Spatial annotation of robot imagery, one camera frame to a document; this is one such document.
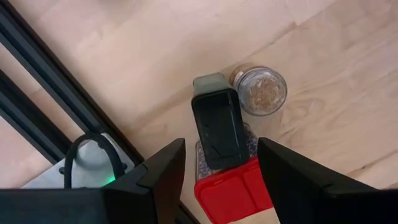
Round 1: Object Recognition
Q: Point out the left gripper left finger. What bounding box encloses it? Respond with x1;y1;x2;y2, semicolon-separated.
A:
102;138;187;224

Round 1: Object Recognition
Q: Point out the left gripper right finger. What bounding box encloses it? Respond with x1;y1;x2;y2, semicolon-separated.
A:
257;137;374;224

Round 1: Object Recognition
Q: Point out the dark green black-lidded spice tin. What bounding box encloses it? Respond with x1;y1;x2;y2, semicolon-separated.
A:
191;72;249;170

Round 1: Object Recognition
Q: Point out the small glass spice jar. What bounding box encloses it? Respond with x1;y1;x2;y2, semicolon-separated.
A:
229;63;289;116

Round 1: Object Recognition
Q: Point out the red-lidded spice tin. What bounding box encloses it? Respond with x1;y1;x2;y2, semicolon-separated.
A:
194;123;274;224

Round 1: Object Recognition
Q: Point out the grey metal base plate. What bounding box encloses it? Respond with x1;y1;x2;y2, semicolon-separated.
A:
21;132;137;190

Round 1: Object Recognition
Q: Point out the black arm base cable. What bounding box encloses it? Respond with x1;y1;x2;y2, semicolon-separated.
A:
63;132;126;190

